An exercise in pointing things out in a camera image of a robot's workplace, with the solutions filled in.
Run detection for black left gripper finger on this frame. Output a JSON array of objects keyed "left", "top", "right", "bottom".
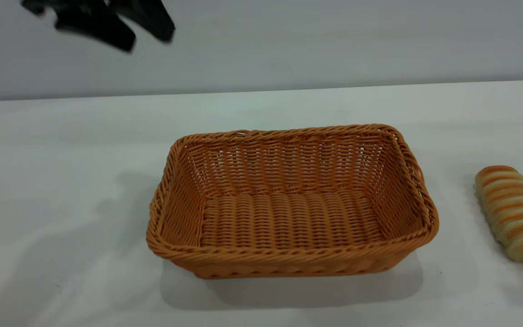
[
  {"left": 55, "top": 0, "right": 136, "bottom": 52},
  {"left": 109, "top": 0, "right": 176, "bottom": 43}
]

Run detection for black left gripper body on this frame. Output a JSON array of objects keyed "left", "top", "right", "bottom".
[{"left": 21, "top": 0, "right": 85, "bottom": 16}]

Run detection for orange woven wicker basket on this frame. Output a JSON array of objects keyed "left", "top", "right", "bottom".
[{"left": 146, "top": 124, "right": 439, "bottom": 279}]

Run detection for striped orange bread roll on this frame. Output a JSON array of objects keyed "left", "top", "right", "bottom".
[{"left": 474, "top": 165, "right": 523, "bottom": 264}]

